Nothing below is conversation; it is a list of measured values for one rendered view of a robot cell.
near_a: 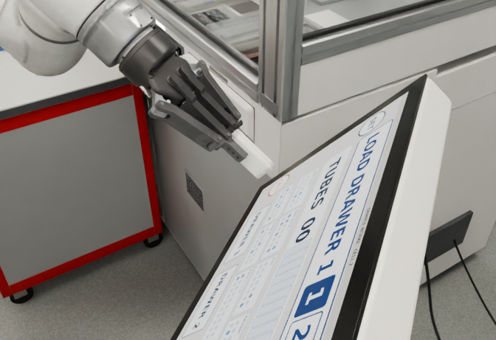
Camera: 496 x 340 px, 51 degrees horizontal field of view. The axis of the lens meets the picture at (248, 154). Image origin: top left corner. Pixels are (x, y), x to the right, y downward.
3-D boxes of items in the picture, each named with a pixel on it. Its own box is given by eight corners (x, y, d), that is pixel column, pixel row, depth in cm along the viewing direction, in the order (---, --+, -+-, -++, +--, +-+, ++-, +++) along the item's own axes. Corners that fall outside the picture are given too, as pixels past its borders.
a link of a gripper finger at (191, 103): (175, 71, 67) (169, 76, 66) (236, 133, 68) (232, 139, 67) (160, 88, 69) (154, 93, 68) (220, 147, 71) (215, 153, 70)
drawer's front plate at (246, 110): (246, 155, 109) (246, 110, 103) (184, 94, 129) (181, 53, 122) (253, 152, 110) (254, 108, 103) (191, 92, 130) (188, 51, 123)
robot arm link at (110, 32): (137, -22, 67) (172, 12, 68) (108, 23, 73) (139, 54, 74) (96, 4, 60) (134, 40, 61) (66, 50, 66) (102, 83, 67)
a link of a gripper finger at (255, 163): (235, 130, 69) (233, 133, 68) (273, 167, 70) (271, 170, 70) (223, 141, 71) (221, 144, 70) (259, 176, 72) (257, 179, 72)
